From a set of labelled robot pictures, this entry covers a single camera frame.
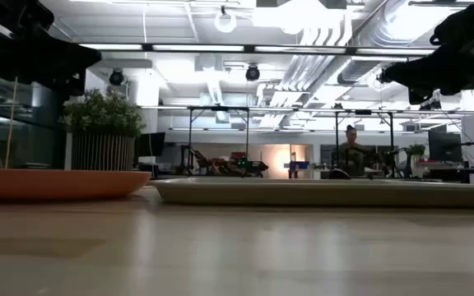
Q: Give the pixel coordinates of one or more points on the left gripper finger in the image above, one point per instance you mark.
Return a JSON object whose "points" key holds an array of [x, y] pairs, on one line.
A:
{"points": [[64, 59], [72, 84]]}

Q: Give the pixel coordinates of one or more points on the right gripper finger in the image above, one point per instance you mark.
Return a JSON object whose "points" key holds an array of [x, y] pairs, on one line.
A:
{"points": [[420, 96], [430, 74]]}

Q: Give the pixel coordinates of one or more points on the orange plate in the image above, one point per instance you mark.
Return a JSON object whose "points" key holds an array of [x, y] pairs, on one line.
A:
{"points": [[56, 185]]}

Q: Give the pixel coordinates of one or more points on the beige plastic tray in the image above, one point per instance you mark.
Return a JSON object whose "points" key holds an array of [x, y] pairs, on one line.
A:
{"points": [[323, 193]]}

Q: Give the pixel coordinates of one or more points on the round black ceiling spotlight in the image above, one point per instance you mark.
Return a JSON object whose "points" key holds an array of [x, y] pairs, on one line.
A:
{"points": [[116, 78], [252, 73]]}

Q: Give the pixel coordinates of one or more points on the potted green plant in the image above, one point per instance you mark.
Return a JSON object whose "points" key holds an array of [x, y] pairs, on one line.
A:
{"points": [[101, 119]]}

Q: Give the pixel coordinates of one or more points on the small potted plant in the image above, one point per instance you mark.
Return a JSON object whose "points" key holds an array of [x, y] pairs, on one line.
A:
{"points": [[416, 150]]}

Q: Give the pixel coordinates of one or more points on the black computer monitor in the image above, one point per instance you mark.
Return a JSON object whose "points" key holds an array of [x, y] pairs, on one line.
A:
{"points": [[151, 144], [444, 146]]}

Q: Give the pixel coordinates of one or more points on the person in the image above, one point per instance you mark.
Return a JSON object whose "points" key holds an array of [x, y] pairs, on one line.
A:
{"points": [[352, 156]]}

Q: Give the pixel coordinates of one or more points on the blue box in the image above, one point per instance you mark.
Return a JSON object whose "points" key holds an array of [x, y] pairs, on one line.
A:
{"points": [[300, 165]]}

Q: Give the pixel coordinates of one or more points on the black suspended light bar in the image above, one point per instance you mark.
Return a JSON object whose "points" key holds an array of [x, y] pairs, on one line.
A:
{"points": [[249, 48]]}

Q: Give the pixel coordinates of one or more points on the black metal rig frame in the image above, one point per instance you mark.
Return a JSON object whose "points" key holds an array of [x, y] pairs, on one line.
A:
{"points": [[362, 112], [220, 108]]}

